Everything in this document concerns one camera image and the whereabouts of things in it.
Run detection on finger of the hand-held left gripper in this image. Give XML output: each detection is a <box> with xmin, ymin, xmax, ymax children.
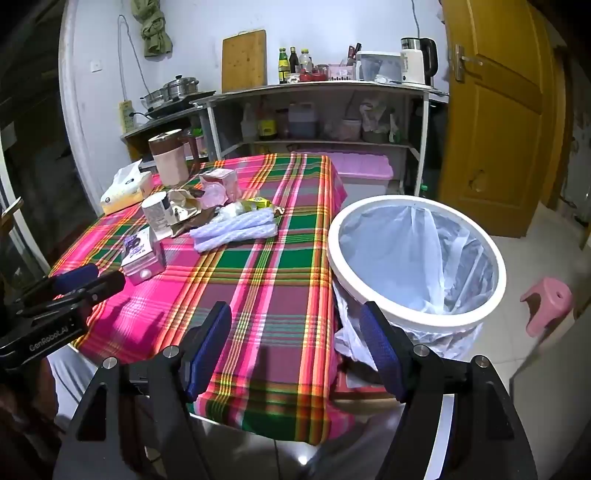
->
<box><xmin>9</xmin><ymin>271</ymin><xmax>126</xmax><ymax>319</ymax></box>
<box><xmin>11</xmin><ymin>264</ymin><xmax>99</xmax><ymax>308</ymax></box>

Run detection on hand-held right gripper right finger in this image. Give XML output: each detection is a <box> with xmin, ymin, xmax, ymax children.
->
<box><xmin>359</xmin><ymin>301</ymin><xmax>539</xmax><ymax>480</ymax></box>

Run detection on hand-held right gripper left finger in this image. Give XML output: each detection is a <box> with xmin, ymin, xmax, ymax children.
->
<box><xmin>55</xmin><ymin>301</ymin><xmax>232</xmax><ymax>480</ymax></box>

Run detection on small pink box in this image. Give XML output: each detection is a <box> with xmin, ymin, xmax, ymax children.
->
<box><xmin>121</xmin><ymin>226</ymin><xmax>167</xmax><ymax>287</ymax></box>

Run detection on white round trash bin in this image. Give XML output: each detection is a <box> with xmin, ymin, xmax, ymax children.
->
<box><xmin>327</xmin><ymin>195</ymin><xmax>508</xmax><ymax>365</ymax></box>

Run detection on white paper cup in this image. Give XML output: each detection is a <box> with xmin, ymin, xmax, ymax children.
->
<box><xmin>141</xmin><ymin>191</ymin><xmax>174</xmax><ymax>241</ymax></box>

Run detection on clear plastic bin liner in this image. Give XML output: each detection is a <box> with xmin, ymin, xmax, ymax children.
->
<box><xmin>332</xmin><ymin>203</ymin><xmax>497</xmax><ymax>365</ymax></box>

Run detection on gold foil wrapper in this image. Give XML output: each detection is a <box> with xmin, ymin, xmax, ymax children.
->
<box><xmin>166</xmin><ymin>187</ymin><xmax>222</xmax><ymax>238</ymax></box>

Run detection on white ribbed plastic wrapper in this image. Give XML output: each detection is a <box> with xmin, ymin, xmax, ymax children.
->
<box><xmin>190</xmin><ymin>209</ymin><xmax>279</xmax><ymax>254</ymax></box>

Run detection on yellow green snack packet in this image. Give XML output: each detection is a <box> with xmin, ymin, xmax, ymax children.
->
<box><xmin>240</xmin><ymin>196</ymin><xmax>284</xmax><ymax>217</ymax></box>

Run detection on pink strawberry milk carton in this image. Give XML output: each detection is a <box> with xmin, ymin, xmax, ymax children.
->
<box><xmin>199</xmin><ymin>168</ymin><xmax>242</xmax><ymax>204</ymax></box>

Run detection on person's left forearm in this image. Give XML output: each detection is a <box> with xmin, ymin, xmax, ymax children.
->
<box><xmin>0</xmin><ymin>364</ymin><xmax>61</xmax><ymax>480</ymax></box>

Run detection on pink plaid tablecloth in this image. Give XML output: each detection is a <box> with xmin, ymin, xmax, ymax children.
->
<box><xmin>48</xmin><ymin>154</ymin><xmax>356</xmax><ymax>446</ymax></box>

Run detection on yellow white tissue pack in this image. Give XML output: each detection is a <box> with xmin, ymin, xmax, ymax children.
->
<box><xmin>100</xmin><ymin>159</ymin><xmax>155</xmax><ymax>216</ymax></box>

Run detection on brown and pink pitcher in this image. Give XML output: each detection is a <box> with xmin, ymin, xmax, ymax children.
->
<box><xmin>148</xmin><ymin>130</ymin><xmax>201</xmax><ymax>188</ymax></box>

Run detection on low stove counter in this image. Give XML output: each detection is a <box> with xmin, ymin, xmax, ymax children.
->
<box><xmin>121</xmin><ymin>99</ymin><xmax>213</xmax><ymax>162</ymax></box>

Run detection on pink plastic stool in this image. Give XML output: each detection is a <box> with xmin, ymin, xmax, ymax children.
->
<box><xmin>520</xmin><ymin>277</ymin><xmax>575</xmax><ymax>337</ymax></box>

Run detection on pink lidded storage box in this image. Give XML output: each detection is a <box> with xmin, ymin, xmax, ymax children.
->
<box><xmin>291</xmin><ymin>150</ymin><xmax>394</xmax><ymax>199</ymax></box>

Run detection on steel pot with lid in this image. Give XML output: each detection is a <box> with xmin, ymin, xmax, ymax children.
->
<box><xmin>165</xmin><ymin>76</ymin><xmax>200</xmax><ymax>102</ymax></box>

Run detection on white plastic bottle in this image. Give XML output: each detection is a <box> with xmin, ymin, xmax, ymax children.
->
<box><xmin>241</xmin><ymin>104</ymin><xmax>257</xmax><ymax>141</ymax></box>

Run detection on crumpled plastic bags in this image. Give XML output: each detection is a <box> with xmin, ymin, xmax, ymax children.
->
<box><xmin>360</xmin><ymin>99</ymin><xmax>393</xmax><ymax>144</ymax></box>

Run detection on yellow label oil bottle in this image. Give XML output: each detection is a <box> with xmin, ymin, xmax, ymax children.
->
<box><xmin>257</xmin><ymin>104</ymin><xmax>278</xmax><ymax>140</ymax></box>

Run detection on yellow wooden door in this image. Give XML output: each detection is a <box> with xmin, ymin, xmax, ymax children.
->
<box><xmin>438</xmin><ymin>0</ymin><xmax>561</xmax><ymax>238</ymax></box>

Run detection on dark liquid plastic jug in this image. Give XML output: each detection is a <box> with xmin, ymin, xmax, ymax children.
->
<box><xmin>288</xmin><ymin>102</ymin><xmax>319</xmax><ymax>138</ymax></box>

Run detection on green hanging cloth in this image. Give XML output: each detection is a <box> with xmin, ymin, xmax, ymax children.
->
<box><xmin>131</xmin><ymin>0</ymin><xmax>174</xmax><ymax>58</ymax></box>

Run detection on white metal shelf rack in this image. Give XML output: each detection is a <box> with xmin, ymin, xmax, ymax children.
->
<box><xmin>189</xmin><ymin>80</ymin><xmax>448</xmax><ymax>199</ymax></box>

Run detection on wooden cutting board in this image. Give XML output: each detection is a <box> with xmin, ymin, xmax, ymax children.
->
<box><xmin>222</xmin><ymin>30</ymin><xmax>267</xmax><ymax>93</ymax></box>

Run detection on clear plastic container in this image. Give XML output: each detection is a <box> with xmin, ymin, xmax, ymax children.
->
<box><xmin>355</xmin><ymin>51</ymin><xmax>403</xmax><ymax>84</ymax></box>

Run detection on white and black kettle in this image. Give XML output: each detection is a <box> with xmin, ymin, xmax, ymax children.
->
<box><xmin>400</xmin><ymin>37</ymin><xmax>438</xmax><ymax>87</ymax></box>

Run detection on grey wall cable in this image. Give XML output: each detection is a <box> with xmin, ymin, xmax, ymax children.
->
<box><xmin>117</xmin><ymin>14</ymin><xmax>153</xmax><ymax>107</ymax></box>

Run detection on metal door handle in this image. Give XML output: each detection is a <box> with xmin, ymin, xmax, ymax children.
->
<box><xmin>452</xmin><ymin>44</ymin><xmax>483</xmax><ymax>84</ymax></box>

